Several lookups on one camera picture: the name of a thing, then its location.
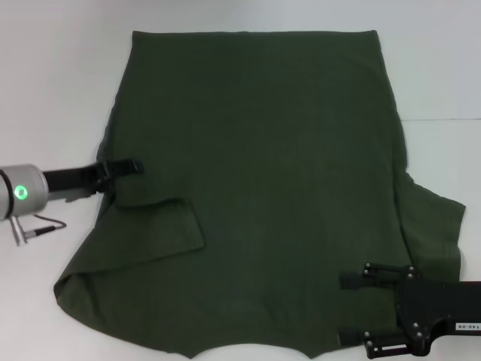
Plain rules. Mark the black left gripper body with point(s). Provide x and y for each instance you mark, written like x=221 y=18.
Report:
x=71 y=179

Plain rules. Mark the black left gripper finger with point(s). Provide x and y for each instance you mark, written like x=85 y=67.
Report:
x=124 y=168

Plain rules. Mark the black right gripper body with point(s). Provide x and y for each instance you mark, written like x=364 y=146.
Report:
x=443 y=306

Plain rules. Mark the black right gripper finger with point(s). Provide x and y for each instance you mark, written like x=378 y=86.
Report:
x=387 y=343
x=353 y=281

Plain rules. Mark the dark green t-shirt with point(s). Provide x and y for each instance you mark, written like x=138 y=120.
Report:
x=263 y=150

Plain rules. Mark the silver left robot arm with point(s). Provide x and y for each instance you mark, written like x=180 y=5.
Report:
x=22 y=192

